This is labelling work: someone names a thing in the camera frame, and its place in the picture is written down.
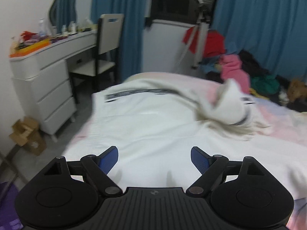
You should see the white knit garment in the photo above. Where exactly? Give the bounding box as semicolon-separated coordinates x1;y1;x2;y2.
64;78;272;188

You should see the cardboard box on floor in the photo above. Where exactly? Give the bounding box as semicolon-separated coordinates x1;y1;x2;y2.
9;116;46;156

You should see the green garment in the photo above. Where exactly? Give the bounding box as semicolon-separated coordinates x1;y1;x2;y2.
251;75;280;96

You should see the pink garment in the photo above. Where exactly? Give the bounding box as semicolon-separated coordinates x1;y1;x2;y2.
219;55;250;94

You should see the black garment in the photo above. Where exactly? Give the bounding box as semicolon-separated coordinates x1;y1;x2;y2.
238;50;268;77

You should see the white dressing table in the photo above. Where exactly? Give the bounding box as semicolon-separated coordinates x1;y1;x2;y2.
9;31;97;141

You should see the red garment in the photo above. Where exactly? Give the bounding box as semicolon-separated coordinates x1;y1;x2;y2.
182;26;226;58

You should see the silver tripod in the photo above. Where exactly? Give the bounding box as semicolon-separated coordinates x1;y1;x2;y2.
174;0;211;72

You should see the orange tray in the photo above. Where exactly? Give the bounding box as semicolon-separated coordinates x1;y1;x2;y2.
9;39;51;58

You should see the white black chair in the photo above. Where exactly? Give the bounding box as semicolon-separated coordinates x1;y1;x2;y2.
69;14;124;103

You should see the right blue curtain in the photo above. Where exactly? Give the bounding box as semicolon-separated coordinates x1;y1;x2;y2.
211;0;306;80

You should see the blue curtain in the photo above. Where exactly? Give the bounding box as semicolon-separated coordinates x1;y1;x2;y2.
211;0;306;80
91;0;147;81

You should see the wavy mirror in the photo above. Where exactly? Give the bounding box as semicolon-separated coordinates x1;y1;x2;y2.
49;0;77;34

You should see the left blue curtain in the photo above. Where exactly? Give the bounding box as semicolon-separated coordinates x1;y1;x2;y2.
91;0;147;81

